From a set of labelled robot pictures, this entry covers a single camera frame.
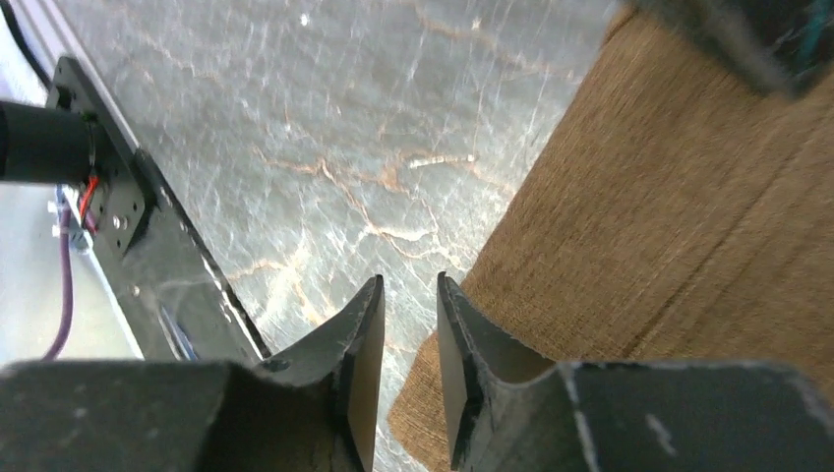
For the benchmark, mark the brown cloth napkin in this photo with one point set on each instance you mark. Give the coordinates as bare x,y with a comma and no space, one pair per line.
674,214

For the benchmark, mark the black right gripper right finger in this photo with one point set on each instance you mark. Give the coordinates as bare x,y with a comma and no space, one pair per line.
508,408

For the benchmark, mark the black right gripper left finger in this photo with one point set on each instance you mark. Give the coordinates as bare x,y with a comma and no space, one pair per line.
310,407

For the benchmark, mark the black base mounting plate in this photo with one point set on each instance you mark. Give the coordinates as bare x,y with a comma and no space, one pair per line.
175,299

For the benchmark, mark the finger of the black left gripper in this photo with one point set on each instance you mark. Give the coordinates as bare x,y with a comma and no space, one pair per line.
774,46

